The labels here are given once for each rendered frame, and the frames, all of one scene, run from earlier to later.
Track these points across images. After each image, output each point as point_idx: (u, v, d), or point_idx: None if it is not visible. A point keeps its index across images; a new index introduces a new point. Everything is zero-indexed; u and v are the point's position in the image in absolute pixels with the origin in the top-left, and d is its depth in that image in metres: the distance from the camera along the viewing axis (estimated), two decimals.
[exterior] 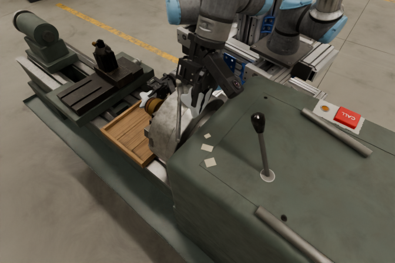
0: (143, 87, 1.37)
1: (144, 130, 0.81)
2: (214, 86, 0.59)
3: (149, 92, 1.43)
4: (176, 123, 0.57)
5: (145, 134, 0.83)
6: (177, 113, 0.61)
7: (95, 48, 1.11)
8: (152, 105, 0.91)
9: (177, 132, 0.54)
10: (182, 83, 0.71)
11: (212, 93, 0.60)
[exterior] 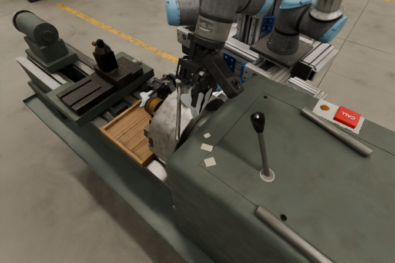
0: (143, 87, 1.37)
1: (144, 130, 0.81)
2: (214, 86, 0.59)
3: (149, 92, 1.43)
4: (176, 122, 0.57)
5: (144, 134, 0.83)
6: (176, 112, 0.60)
7: (95, 48, 1.11)
8: (152, 105, 0.90)
9: (177, 131, 0.54)
10: (182, 83, 0.70)
11: (212, 93, 0.60)
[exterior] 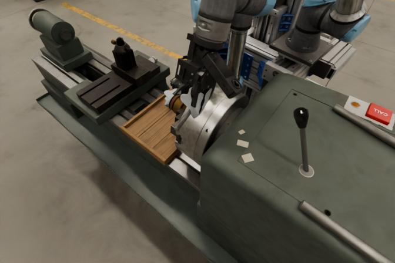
0: (159, 86, 1.37)
1: (171, 127, 0.82)
2: (214, 86, 0.59)
3: (164, 90, 1.44)
4: (185, 114, 0.58)
5: (171, 131, 0.83)
6: None
7: (115, 46, 1.11)
8: (178, 103, 0.90)
9: (180, 121, 0.55)
10: None
11: (212, 93, 0.60)
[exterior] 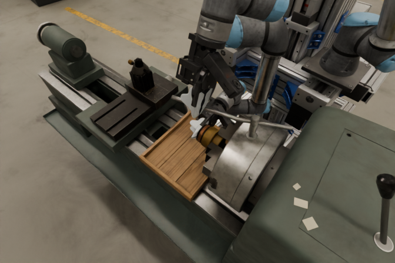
0: (176, 105, 1.28)
1: (204, 167, 0.73)
2: (214, 86, 0.59)
3: (181, 110, 1.34)
4: None
5: (203, 171, 0.74)
6: (208, 107, 0.62)
7: (133, 67, 1.02)
8: (208, 135, 0.81)
9: (180, 98, 0.62)
10: (256, 124, 0.61)
11: (212, 93, 0.60)
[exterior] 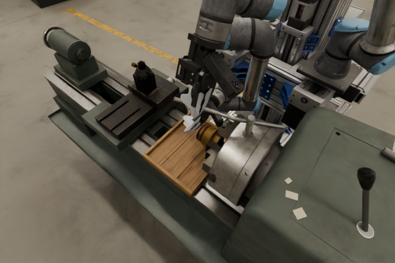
0: (177, 106, 1.33)
1: (204, 164, 0.78)
2: (214, 86, 0.59)
3: (181, 110, 1.40)
4: None
5: (203, 168, 0.79)
6: (208, 108, 0.67)
7: (136, 70, 1.07)
8: (207, 134, 0.86)
9: None
10: (252, 124, 0.66)
11: (212, 93, 0.60)
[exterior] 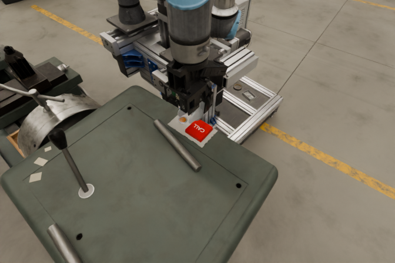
0: (70, 93, 1.36)
1: None
2: None
3: None
4: None
5: None
6: None
7: (4, 55, 1.10)
8: None
9: None
10: (35, 97, 0.69)
11: None
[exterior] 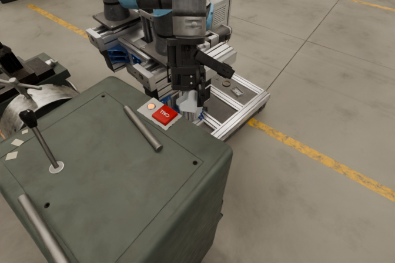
0: None
1: None
2: None
3: None
4: None
5: None
6: None
7: None
8: None
9: None
10: (15, 86, 0.74)
11: None
